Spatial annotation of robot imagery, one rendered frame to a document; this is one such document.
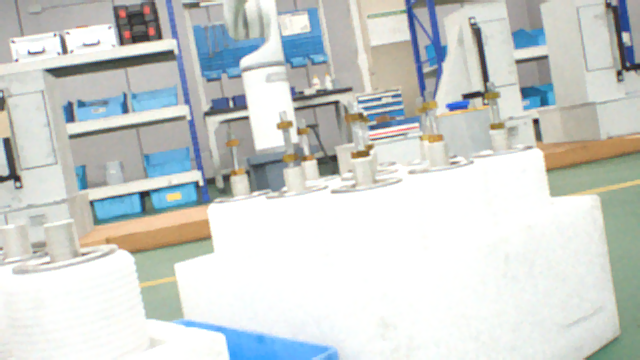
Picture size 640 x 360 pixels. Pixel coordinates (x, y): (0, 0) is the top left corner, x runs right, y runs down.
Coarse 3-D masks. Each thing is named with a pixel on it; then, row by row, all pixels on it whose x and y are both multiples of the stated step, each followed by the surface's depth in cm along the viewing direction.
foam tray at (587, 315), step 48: (432, 240) 71; (480, 240) 67; (528, 240) 72; (576, 240) 78; (192, 288) 85; (240, 288) 76; (288, 288) 69; (336, 288) 63; (384, 288) 58; (432, 288) 62; (480, 288) 67; (528, 288) 72; (576, 288) 77; (288, 336) 70; (336, 336) 64; (384, 336) 59; (432, 336) 62; (480, 336) 66; (528, 336) 71; (576, 336) 77
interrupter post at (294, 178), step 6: (294, 168) 77; (300, 168) 77; (288, 174) 77; (294, 174) 76; (300, 174) 77; (288, 180) 77; (294, 180) 77; (300, 180) 77; (288, 186) 77; (294, 186) 77; (300, 186) 77; (288, 192) 77
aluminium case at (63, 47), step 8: (56, 32) 521; (16, 40) 517; (24, 40) 518; (32, 40) 519; (40, 40) 520; (48, 40) 520; (56, 40) 521; (64, 40) 542; (16, 48) 517; (24, 48) 518; (32, 48) 519; (40, 48) 519; (48, 48) 520; (56, 48) 521; (64, 48) 536; (16, 56) 518; (24, 56) 519; (32, 56) 519; (40, 56) 520; (48, 56) 521
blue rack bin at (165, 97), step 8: (168, 88) 581; (176, 88) 576; (136, 96) 576; (144, 96) 577; (152, 96) 531; (160, 96) 532; (168, 96) 534; (176, 96) 549; (136, 104) 531; (144, 104) 532; (152, 104) 533; (160, 104) 534; (168, 104) 535; (176, 104) 537
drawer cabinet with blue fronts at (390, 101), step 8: (392, 88) 639; (400, 88) 640; (360, 96) 634; (368, 96) 634; (376, 96) 634; (384, 96) 636; (392, 96) 637; (400, 96) 639; (360, 104) 632; (368, 104) 633; (376, 104) 635; (384, 104) 636; (392, 104) 638; (400, 104) 639; (344, 112) 684; (368, 112) 632; (376, 112) 634; (384, 112) 636; (392, 112) 637; (400, 112) 638; (368, 128) 634; (352, 136) 672
